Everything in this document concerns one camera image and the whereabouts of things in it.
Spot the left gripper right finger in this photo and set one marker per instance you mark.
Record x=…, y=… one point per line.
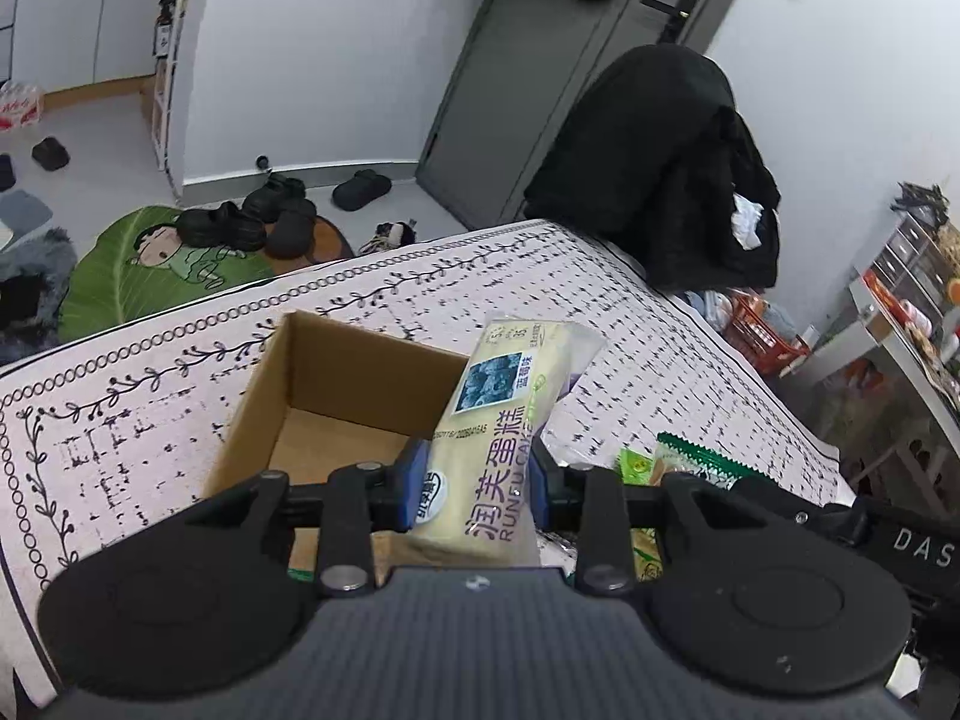
x=600, y=511

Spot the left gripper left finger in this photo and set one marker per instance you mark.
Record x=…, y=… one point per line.
x=355, y=502

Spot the green snack packet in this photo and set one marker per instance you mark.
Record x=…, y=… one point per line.
x=672, y=454

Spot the yellow cake snack package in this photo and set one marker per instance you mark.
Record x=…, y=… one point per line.
x=475, y=499

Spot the brown cardboard box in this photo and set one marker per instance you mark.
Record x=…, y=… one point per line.
x=330, y=419

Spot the white desk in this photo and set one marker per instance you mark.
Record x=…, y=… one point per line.
x=878, y=332

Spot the red plastic basket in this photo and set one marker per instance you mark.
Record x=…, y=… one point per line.
x=763, y=347

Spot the white patterned bed cover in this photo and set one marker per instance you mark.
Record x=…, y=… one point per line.
x=104, y=436

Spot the grey drawer organizer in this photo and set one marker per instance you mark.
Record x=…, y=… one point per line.
x=912, y=267

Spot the black shoes on mat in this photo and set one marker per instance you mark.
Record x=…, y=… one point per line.
x=277, y=218

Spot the black slipper by door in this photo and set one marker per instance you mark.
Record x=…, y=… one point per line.
x=360, y=190

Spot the green cartoon floor mat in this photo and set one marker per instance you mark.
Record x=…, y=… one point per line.
x=139, y=267

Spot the black clothes pile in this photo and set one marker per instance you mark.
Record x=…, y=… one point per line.
x=655, y=159

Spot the grey door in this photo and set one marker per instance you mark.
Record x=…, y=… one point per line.
x=524, y=65

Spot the white cabinet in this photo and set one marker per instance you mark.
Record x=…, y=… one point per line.
x=66, y=44

